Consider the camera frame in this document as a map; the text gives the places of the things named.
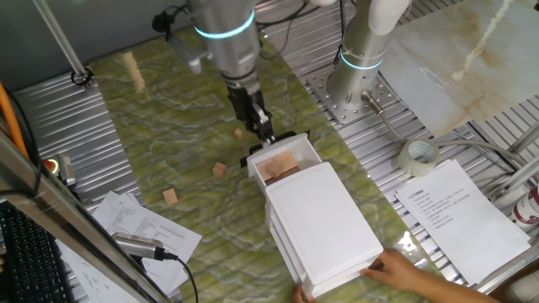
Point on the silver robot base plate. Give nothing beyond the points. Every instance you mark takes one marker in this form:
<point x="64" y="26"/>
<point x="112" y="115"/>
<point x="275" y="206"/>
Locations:
<point x="337" y="107"/>

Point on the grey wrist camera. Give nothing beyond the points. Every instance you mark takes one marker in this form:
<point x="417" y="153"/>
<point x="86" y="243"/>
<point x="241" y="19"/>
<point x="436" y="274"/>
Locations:
<point x="189" y="54"/>

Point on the small wooden cube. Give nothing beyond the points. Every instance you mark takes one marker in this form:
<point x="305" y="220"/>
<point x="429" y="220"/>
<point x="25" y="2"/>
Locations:
<point x="238" y="134"/>

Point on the green marble pattern mat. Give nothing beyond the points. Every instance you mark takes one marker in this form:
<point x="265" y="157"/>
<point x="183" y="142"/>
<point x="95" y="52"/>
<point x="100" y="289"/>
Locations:
<point x="177" y="139"/>

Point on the person's left hand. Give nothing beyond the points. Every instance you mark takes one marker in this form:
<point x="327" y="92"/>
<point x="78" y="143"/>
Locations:
<point x="301" y="295"/>

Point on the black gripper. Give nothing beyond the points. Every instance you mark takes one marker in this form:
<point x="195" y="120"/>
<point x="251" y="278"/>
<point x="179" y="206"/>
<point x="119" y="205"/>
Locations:
<point x="246" y="105"/>

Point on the large light wooden block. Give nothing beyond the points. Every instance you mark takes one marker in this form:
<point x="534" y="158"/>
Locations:
<point x="285" y="163"/>

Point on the printed paper stack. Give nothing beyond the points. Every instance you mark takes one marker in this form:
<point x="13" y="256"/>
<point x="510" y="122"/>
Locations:
<point x="160" y="235"/>
<point x="463" y="223"/>

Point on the person's right forearm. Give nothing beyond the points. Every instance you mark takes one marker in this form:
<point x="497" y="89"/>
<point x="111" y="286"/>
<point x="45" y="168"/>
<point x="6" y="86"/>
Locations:
<point x="450" y="290"/>

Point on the aluminium frame bar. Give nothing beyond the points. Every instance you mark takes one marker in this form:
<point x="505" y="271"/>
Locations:
<point x="50" y="198"/>

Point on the red and white can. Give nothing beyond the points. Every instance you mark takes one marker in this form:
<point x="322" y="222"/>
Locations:
<point x="528" y="210"/>

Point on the clear packing tape roll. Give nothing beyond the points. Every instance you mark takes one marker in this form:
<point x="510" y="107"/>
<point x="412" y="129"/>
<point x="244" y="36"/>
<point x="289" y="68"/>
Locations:
<point x="406" y="162"/>

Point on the thin aluminium pole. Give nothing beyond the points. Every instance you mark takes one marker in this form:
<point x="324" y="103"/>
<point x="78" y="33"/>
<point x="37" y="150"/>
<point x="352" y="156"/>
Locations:
<point x="61" y="38"/>

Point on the aluminium profile struts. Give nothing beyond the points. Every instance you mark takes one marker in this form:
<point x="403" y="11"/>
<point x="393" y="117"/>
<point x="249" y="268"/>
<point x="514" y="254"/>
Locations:
<point x="520" y="177"/>

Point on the white marble pattern sheet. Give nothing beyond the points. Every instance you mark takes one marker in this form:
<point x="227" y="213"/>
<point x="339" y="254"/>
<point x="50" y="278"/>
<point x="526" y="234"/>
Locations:
<point x="463" y="63"/>

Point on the silver ribbed camera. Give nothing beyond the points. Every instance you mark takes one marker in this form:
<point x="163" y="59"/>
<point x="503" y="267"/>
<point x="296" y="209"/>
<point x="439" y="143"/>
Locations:
<point x="135" y="245"/>

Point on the white plastic drawer cabinet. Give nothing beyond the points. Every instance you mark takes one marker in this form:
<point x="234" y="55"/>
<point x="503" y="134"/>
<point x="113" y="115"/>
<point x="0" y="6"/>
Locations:
<point x="324" y="223"/>

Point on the person's right hand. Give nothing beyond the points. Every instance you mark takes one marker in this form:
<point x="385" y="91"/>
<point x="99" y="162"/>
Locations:
<point x="389" y="269"/>

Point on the black computer keyboard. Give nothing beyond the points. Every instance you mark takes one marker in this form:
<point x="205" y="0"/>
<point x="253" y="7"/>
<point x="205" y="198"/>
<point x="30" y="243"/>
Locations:
<point x="29" y="261"/>

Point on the medium wooden cube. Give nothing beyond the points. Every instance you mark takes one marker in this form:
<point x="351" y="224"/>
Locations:
<point x="170" y="196"/>
<point x="219" y="169"/>

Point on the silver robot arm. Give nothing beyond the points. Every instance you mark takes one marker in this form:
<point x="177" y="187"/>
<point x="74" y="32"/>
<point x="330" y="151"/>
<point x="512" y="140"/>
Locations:
<point x="227" y="46"/>

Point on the orange tube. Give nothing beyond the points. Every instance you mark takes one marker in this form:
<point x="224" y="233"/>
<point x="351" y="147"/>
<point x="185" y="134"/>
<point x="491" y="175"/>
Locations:
<point x="10" y="113"/>

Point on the emergency stop button box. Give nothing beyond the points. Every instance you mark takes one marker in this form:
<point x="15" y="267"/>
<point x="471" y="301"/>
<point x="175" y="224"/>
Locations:
<point x="63" y="168"/>

